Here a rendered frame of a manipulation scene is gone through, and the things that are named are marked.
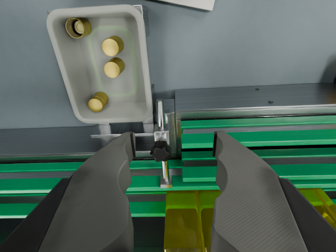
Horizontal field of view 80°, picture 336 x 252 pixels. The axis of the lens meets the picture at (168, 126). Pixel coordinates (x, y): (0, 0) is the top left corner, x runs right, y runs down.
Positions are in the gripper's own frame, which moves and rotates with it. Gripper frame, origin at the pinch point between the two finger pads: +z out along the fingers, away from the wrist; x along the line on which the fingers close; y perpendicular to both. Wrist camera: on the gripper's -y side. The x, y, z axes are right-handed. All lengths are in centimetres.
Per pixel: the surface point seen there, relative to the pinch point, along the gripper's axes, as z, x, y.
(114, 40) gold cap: 31.2, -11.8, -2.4
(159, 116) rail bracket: 16.7, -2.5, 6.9
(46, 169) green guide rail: 21.9, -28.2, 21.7
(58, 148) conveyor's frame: 26.9, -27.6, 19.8
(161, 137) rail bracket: 15.1, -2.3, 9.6
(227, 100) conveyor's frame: 28.9, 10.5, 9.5
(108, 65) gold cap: 31.2, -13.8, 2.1
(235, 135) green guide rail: 18.4, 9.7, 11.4
